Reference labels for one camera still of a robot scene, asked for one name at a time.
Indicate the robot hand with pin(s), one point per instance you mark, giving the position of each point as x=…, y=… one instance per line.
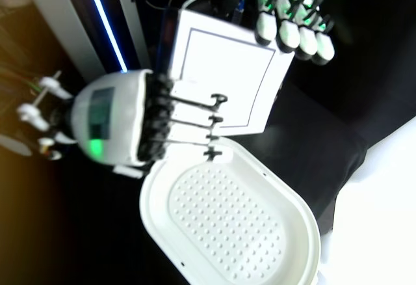
x=107, y=119
x=289, y=31

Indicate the blue and white box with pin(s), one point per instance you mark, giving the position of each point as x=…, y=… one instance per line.
x=227, y=70

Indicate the blue glowing light strip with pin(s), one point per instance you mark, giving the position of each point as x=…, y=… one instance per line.
x=104, y=21

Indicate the black table cloth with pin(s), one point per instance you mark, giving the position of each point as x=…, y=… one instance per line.
x=312, y=142

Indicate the wide white upright panel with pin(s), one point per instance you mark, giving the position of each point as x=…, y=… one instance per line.
x=55, y=5

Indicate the white studded oval tray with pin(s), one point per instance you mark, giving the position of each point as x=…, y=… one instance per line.
x=227, y=220

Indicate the narrow white upright post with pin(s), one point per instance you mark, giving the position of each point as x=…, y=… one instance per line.
x=130, y=21

